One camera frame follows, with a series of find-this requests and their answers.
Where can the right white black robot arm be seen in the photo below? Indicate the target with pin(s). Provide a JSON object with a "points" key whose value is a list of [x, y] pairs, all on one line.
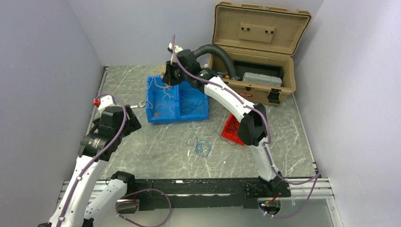
{"points": [[253, 130]]}

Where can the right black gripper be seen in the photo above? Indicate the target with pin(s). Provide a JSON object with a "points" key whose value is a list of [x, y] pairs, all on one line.
{"points": [[169, 73]]}

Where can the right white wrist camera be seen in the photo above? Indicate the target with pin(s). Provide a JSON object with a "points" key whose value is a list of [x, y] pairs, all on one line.
{"points": [[173, 49]]}

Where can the blue two-compartment bin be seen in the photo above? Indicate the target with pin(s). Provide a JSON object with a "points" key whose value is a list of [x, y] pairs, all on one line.
{"points": [[179, 103]]}

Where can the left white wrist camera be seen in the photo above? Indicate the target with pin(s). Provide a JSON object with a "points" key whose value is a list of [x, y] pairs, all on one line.
{"points": [[103, 102]]}

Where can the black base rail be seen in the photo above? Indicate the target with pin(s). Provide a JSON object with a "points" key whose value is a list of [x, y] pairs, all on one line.
{"points": [[152, 194]]}

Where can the tan open toolbox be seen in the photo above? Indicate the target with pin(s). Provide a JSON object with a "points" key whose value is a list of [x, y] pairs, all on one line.
{"points": [[265, 35]]}

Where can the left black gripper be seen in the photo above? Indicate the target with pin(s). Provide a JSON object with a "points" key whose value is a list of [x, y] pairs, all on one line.
{"points": [[131, 124]]}

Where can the small colourful box in toolbox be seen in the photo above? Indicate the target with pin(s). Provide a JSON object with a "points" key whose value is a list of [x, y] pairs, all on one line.
{"points": [[223, 74]]}

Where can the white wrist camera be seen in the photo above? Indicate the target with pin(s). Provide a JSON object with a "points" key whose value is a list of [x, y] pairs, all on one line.
{"points": [[103, 102], [173, 49]]}

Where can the silver combination wrench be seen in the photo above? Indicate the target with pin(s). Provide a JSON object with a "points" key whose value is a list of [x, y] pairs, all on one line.
{"points": [[140, 104]]}

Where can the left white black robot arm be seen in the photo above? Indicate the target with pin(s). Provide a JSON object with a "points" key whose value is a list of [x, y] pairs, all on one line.
{"points": [[75, 208]]}

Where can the grey plastic case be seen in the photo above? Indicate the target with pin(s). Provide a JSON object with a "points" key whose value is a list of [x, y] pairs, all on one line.
{"points": [[262, 79]]}

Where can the red plastic bin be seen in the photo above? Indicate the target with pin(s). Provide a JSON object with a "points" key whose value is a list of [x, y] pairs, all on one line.
{"points": [[230, 130]]}

